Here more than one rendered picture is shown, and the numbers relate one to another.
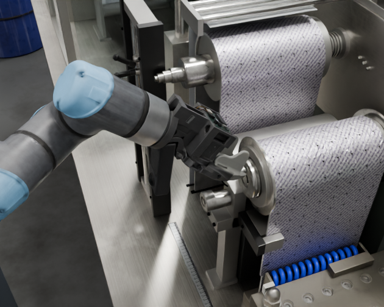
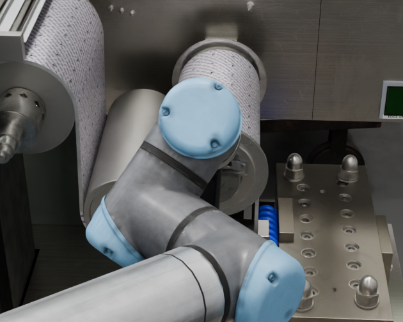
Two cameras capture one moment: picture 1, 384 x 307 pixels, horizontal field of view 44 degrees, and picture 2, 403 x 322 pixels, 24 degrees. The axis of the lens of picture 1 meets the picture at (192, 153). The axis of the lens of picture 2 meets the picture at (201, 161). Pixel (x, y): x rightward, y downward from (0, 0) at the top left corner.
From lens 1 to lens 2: 88 cm
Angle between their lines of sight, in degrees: 53
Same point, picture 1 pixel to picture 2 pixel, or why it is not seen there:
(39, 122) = (180, 199)
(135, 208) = not seen: outside the picture
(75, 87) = (230, 102)
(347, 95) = (107, 67)
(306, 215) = not seen: hidden behind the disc
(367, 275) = (302, 216)
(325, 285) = (300, 252)
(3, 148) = (226, 232)
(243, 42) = (52, 45)
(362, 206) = not seen: hidden behind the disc
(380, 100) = (167, 40)
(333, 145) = (236, 87)
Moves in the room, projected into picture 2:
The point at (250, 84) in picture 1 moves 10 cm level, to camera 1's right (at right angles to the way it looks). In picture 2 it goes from (86, 93) to (119, 62)
